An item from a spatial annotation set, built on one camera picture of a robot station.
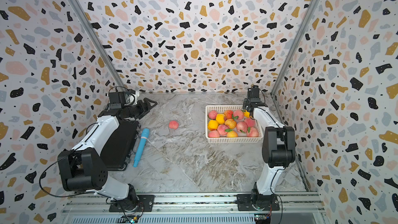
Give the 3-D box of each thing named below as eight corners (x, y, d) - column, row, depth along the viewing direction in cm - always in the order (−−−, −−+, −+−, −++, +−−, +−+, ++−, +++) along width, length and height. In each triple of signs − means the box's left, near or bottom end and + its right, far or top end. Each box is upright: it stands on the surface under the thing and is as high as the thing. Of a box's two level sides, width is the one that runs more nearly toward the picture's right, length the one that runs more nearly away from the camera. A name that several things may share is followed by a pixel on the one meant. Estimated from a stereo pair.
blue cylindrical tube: (132, 167, 86) (130, 165, 84) (144, 130, 102) (143, 128, 100) (138, 167, 86) (137, 165, 84) (149, 130, 102) (148, 128, 100)
